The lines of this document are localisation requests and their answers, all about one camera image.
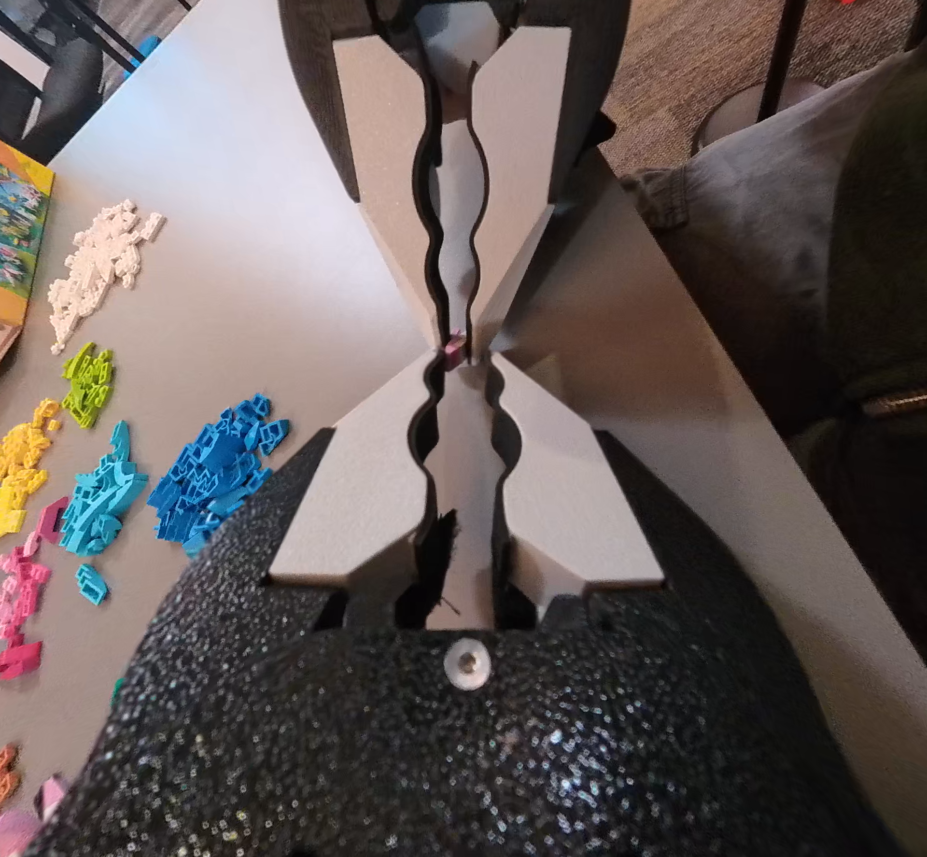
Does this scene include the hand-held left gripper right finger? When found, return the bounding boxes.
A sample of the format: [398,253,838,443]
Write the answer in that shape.
[478,352,666,626]

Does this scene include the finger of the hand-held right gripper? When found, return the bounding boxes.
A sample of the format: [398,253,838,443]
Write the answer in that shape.
[465,23,575,367]
[332,32,446,352]

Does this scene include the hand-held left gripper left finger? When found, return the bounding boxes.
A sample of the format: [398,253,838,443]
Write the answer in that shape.
[268,352,449,586]

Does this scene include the pile of blue lego pieces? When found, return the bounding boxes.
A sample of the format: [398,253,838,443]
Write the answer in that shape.
[147,395,291,561]

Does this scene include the pile of cyan lego pieces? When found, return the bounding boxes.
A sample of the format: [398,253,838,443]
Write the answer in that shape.
[59,421,149,557]

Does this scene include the pile of lime lego pieces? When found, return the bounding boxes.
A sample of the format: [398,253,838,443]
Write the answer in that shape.
[60,341,117,431]

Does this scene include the pile of white lego pieces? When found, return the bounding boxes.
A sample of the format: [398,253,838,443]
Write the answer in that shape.
[47,198,166,354]

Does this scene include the pile of yellow lego pieces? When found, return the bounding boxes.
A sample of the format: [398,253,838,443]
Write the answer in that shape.
[0,397,62,538]

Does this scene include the pile of pink lego pieces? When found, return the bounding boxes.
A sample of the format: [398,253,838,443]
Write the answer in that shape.
[0,546,52,680]

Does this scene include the colourful lego box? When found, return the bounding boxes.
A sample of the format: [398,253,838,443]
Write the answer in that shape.
[0,140,56,365]

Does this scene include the lavender lego piece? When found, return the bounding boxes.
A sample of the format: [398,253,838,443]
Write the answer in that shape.
[35,773,73,822]

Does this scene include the grey trousers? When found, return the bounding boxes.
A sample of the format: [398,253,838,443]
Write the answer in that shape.
[619,49,927,438]

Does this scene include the black office chair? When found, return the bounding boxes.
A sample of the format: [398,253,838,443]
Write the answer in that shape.
[0,0,110,163]

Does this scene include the black floor stand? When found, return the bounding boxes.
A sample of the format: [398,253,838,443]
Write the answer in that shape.
[691,0,830,152]

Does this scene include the dark green jacket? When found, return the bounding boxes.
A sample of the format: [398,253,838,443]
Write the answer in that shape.
[793,49,927,691]

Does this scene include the magenta lego frame piece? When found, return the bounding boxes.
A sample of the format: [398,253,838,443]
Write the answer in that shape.
[36,497,71,548]

